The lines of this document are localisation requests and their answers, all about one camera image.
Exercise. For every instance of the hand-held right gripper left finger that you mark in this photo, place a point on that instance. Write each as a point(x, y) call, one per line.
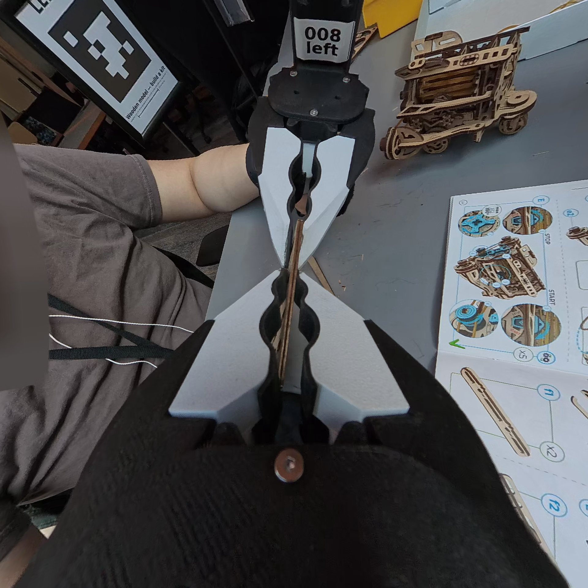
point(225, 363)

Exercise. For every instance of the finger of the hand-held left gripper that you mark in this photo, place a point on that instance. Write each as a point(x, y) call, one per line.
point(333, 183)
point(275, 183)

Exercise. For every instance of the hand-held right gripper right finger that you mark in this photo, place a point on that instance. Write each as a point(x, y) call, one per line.
point(353, 363)

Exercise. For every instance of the laser-cut wooden parts sheet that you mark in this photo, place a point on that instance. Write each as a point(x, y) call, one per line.
point(294, 275)

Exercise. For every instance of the person's left forearm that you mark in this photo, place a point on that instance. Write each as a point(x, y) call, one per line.
point(206, 183)

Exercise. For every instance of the wooden model vehicle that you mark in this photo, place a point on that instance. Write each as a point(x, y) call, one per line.
point(459, 92)

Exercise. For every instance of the thin wooden stick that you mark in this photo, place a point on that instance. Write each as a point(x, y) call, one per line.
point(321, 275)

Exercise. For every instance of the yellow plastic bin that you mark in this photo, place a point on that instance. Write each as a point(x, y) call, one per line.
point(390, 13)

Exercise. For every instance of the grey metal panel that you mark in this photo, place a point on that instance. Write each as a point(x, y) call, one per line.
point(234, 11)

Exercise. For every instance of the white instruction booklet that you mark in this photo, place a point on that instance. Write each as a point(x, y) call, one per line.
point(514, 298)

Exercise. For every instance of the black white marker sign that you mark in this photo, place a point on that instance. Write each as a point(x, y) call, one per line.
point(101, 64)

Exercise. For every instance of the white cardboard box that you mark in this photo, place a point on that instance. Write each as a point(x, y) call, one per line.
point(551, 27)

